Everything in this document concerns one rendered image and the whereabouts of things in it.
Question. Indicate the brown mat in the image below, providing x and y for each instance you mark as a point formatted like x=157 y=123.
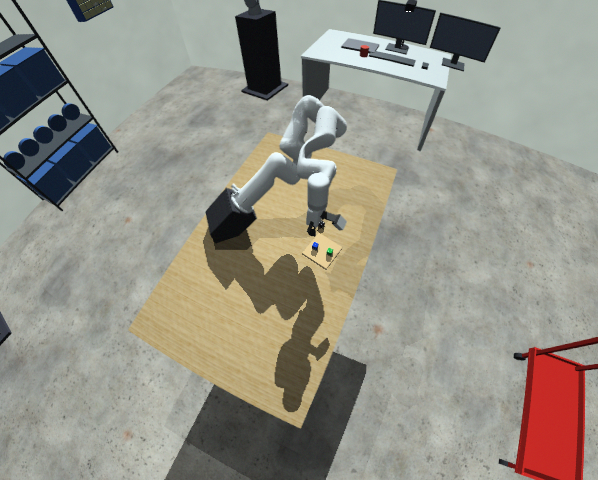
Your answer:
x=319 y=255

